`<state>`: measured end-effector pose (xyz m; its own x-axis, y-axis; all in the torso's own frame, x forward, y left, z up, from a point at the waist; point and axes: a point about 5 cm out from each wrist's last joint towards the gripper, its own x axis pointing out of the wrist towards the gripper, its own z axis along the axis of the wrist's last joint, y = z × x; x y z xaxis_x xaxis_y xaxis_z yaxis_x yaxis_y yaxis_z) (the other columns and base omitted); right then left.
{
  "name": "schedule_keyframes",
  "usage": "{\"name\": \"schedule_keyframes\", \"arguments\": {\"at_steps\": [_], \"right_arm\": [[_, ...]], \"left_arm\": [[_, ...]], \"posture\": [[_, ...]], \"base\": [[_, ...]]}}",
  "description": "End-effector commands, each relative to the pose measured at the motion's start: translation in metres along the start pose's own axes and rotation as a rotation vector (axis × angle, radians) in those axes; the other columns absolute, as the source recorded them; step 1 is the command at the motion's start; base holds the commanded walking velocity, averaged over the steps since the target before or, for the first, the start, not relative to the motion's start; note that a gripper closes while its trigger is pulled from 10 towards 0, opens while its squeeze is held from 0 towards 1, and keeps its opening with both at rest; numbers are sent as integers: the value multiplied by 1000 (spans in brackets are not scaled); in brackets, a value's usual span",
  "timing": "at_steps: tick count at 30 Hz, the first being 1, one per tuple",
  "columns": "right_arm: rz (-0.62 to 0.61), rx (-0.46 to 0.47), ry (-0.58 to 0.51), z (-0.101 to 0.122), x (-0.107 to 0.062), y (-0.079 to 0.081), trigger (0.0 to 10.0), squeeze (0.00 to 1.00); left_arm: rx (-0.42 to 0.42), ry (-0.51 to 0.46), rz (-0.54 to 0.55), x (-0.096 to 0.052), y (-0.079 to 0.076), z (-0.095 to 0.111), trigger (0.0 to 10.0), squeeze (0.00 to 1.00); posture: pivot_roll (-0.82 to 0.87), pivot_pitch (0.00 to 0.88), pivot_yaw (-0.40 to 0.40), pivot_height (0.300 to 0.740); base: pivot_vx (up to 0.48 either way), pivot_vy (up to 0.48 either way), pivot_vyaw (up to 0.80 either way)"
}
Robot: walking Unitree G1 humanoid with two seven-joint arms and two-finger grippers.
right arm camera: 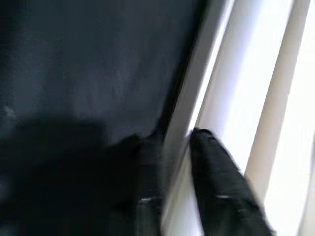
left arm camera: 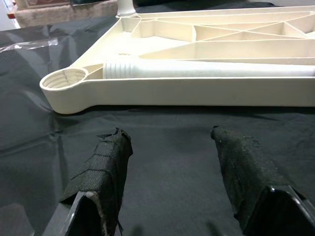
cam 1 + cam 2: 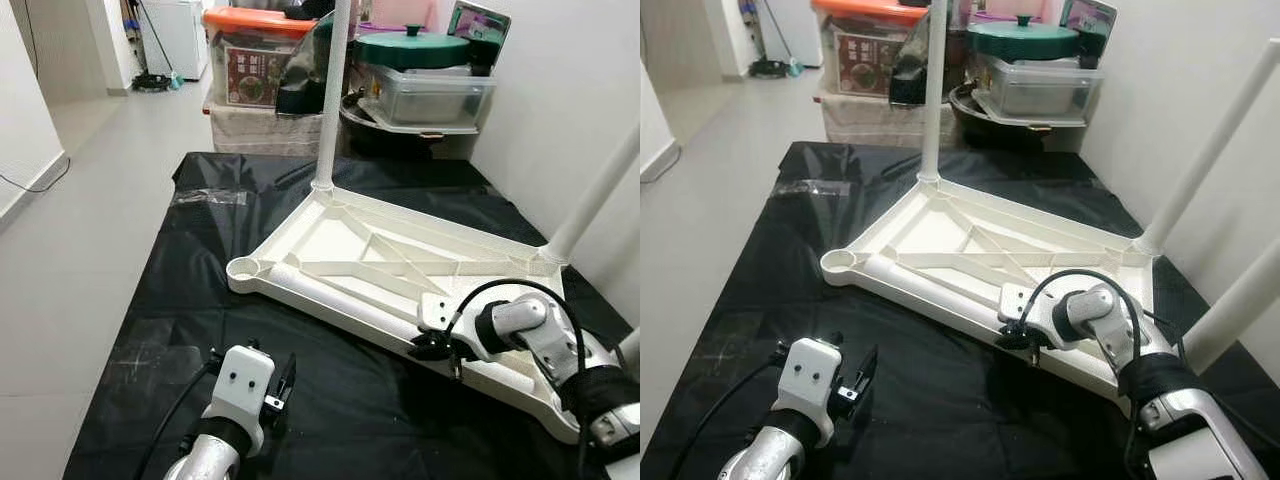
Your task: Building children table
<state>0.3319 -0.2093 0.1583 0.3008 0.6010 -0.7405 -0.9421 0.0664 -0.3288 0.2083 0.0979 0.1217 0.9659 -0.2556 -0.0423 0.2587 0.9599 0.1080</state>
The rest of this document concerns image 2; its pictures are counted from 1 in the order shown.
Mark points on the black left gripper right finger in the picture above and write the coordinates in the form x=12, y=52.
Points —
x=246, y=172

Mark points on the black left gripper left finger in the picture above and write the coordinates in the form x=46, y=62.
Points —
x=98, y=177

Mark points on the white plastic table top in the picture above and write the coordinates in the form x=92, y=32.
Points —
x=172, y=93

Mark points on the white plastic table leg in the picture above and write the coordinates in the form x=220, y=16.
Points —
x=197, y=71
x=125, y=7

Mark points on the black tablecloth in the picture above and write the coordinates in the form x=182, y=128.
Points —
x=172, y=159

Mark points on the long clear tape strip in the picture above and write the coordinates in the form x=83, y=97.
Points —
x=29, y=45

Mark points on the patterned bench cloth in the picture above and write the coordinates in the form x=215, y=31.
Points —
x=61, y=14

